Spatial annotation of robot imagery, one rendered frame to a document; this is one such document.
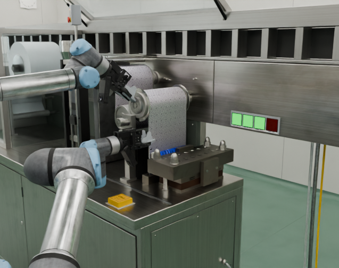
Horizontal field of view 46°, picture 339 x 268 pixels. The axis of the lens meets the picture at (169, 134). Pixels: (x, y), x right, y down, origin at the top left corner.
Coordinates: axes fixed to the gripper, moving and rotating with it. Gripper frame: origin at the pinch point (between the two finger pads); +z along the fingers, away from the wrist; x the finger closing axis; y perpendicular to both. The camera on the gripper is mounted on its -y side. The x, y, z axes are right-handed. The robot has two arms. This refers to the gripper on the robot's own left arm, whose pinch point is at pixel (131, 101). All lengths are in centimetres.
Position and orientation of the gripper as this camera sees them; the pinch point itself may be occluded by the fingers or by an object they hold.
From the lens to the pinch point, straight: 174.2
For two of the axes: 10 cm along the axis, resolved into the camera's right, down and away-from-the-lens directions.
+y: 4.6, -8.5, 2.6
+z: 5.6, 5.0, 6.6
